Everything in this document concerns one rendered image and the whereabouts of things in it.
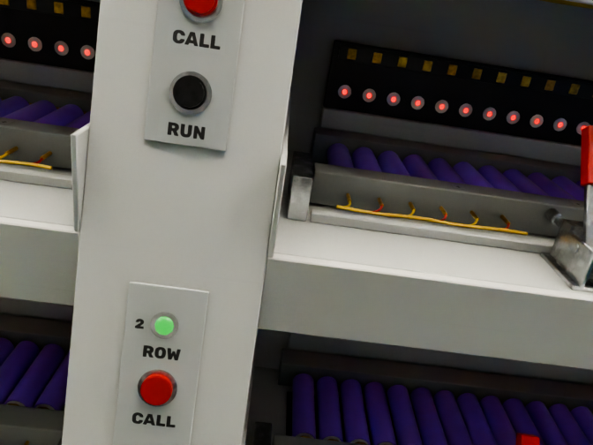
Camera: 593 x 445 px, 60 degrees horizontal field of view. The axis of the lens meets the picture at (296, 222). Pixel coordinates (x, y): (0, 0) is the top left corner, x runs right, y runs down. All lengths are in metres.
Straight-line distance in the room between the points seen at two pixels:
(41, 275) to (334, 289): 0.15
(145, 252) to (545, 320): 0.22
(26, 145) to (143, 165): 0.11
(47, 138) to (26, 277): 0.09
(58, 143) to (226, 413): 0.19
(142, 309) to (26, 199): 0.09
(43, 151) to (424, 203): 0.24
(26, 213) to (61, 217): 0.02
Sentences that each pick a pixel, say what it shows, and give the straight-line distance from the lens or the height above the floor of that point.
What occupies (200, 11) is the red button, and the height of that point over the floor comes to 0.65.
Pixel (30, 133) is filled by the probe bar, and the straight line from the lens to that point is 0.35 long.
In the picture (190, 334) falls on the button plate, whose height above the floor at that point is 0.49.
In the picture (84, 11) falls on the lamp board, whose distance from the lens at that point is 0.45.
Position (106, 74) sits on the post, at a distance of 0.27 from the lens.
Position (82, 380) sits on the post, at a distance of 0.30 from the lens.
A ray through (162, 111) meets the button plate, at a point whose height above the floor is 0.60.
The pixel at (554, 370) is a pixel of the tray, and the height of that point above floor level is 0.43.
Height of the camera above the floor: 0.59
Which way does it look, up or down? 8 degrees down
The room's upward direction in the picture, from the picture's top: 8 degrees clockwise
